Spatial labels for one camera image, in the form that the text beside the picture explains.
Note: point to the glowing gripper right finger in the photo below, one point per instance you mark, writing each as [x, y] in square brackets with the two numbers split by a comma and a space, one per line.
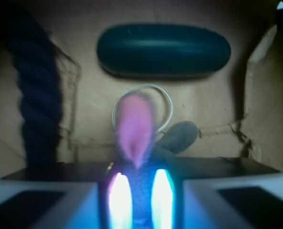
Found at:
[191, 205]

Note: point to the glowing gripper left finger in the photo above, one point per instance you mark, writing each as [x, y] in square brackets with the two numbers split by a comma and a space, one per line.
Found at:
[103, 204]

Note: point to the gray plush bunny toy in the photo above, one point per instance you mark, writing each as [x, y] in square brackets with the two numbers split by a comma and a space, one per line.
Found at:
[141, 154]

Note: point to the brown paper bag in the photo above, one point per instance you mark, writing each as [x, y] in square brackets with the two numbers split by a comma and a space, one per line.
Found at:
[238, 109]

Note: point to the dark green oval case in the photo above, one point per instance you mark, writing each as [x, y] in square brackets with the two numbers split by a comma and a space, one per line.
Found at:
[162, 51]

